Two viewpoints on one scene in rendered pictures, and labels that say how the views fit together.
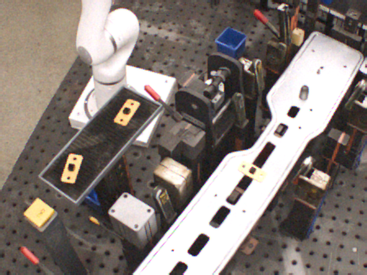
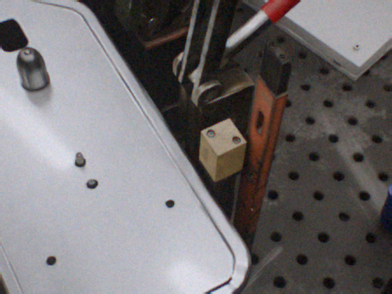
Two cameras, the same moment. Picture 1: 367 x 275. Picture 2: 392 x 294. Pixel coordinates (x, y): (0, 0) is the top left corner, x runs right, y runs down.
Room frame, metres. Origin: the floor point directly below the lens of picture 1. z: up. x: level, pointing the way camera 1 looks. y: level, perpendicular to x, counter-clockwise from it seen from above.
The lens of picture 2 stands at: (1.39, -0.79, 1.62)
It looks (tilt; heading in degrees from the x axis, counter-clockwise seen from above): 57 degrees down; 111
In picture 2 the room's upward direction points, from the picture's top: 3 degrees clockwise
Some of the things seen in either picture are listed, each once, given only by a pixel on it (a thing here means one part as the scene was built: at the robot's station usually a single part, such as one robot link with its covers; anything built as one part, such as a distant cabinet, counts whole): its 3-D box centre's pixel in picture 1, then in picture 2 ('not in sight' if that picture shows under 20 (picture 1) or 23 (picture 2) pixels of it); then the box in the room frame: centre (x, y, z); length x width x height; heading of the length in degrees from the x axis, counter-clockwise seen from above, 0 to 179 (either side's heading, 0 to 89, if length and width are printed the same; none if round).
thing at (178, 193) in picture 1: (175, 205); not in sight; (0.74, 0.02, 0.89); 0.13 x 0.11 x 0.38; 53
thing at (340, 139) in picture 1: (330, 160); not in sight; (0.88, -0.50, 0.84); 0.11 x 0.08 x 0.29; 53
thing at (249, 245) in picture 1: (234, 217); not in sight; (0.71, -0.15, 0.84); 0.17 x 0.06 x 0.29; 53
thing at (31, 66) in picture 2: (304, 92); (31, 69); (1.04, -0.40, 1.02); 0.03 x 0.03 x 0.07
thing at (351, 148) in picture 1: (355, 133); not in sight; (0.97, -0.61, 0.87); 0.12 x 0.09 x 0.35; 53
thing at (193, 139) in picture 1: (188, 169); not in sight; (0.86, -0.02, 0.89); 0.13 x 0.11 x 0.38; 53
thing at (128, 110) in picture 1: (126, 110); not in sight; (0.88, 0.14, 1.17); 0.08 x 0.04 x 0.01; 152
